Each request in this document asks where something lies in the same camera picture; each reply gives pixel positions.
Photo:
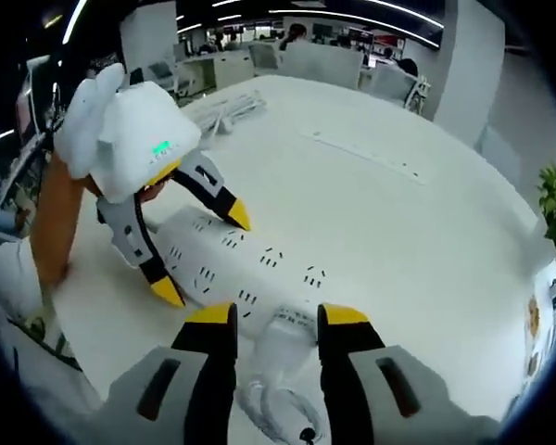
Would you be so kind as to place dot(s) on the person's white shirt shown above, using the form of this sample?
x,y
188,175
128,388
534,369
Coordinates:
x,y
9,273

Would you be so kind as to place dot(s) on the ceiling light strip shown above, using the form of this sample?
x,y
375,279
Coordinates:
x,y
74,21

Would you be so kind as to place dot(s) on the white office partition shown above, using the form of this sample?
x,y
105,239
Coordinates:
x,y
324,62

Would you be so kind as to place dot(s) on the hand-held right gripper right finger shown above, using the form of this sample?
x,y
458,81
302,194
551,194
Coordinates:
x,y
347,371

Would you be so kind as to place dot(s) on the white desk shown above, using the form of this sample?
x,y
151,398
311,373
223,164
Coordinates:
x,y
375,241

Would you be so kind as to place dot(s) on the white charger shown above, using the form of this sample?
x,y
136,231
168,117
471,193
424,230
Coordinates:
x,y
282,345

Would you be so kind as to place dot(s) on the small yellow object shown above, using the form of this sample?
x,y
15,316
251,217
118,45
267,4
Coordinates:
x,y
533,315

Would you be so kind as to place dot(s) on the white power strip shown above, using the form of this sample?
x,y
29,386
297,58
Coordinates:
x,y
366,155
241,269

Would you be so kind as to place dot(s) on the person's left hand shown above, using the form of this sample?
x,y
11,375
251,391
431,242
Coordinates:
x,y
149,193

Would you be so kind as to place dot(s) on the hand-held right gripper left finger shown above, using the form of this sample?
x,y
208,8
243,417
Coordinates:
x,y
208,366

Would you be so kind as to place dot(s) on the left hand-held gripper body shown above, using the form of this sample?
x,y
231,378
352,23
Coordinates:
x,y
139,125

